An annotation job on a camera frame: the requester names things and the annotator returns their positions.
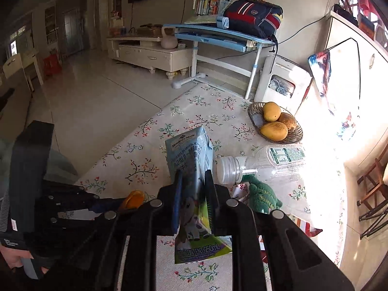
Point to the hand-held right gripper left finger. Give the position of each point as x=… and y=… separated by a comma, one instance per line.
x=177, y=200

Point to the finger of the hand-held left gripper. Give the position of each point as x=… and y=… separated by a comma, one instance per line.
x=85, y=200
x=81, y=219

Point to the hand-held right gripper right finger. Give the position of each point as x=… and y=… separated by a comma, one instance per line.
x=209, y=194

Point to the pale teal waste bin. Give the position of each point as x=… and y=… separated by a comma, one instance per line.
x=60, y=166

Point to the blue green milk carton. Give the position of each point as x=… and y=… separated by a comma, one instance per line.
x=189, y=157

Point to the large curled orange peel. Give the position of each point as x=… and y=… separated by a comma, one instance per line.
x=135, y=198

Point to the person's left hand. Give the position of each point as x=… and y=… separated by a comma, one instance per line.
x=10, y=257

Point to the clear plastic bottle white cap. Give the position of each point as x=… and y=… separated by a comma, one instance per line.
x=230, y=169

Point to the green plush toy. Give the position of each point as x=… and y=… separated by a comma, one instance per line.
x=263, y=194

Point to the large yellow mango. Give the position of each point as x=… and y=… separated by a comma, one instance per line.
x=273, y=131

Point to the red plastic stool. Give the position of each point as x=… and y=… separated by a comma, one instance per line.
x=52, y=63

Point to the red white snack wrapper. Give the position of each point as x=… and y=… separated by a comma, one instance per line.
x=309, y=230

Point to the brown spotted mango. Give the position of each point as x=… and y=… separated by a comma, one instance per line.
x=288, y=121

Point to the grey metal door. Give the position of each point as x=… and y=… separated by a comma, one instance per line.
x=72, y=30

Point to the white floor appliance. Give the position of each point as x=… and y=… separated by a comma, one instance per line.
x=272, y=66

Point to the cream television cabinet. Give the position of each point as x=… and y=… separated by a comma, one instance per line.
x=145, y=56

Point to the pink kettlebell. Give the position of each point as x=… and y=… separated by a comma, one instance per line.
x=168, y=42

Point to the blue white study desk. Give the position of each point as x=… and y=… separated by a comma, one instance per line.
x=212, y=33

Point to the brown wooden chair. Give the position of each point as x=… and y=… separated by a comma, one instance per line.
x=369, y=185

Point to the black folding stand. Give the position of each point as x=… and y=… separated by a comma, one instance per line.
x=372, y=221

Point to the colourful printed hanging cloth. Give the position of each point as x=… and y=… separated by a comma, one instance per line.
x=321, y=66

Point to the brown cardboard box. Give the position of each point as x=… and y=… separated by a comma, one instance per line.
x=148, y=31

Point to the small blue white box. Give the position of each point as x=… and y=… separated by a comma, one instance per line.
x=222, y=22

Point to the navy red backpack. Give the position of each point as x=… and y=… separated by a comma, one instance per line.
x=251, y=15

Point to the row of books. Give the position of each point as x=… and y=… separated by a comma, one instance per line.
x=206, y=3

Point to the white cabinet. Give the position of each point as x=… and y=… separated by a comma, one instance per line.
x=342, y=36

